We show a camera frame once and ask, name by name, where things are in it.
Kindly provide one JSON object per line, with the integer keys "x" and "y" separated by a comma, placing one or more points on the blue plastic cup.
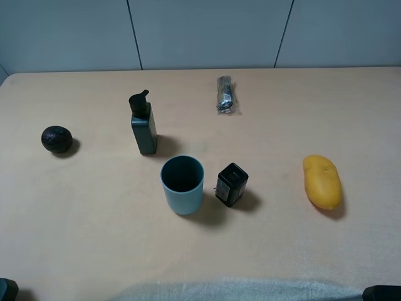
{"x": 182, "y": 178}

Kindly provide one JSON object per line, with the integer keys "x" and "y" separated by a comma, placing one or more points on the dark green pump bottle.
{"x": 143, "y": 124}

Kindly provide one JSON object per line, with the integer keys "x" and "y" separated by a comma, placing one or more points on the small black box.
{"x": 231, "y": 184}

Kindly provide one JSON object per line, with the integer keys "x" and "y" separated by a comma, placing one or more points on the dark avocado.
{"x": 56, "y": 139}

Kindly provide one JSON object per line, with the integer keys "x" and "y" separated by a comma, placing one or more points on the black item in plastic bag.
{"x": 227, "y": 103}

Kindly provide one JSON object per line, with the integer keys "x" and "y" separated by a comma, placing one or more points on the yellow mango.
{"x": 322, "y": 182}

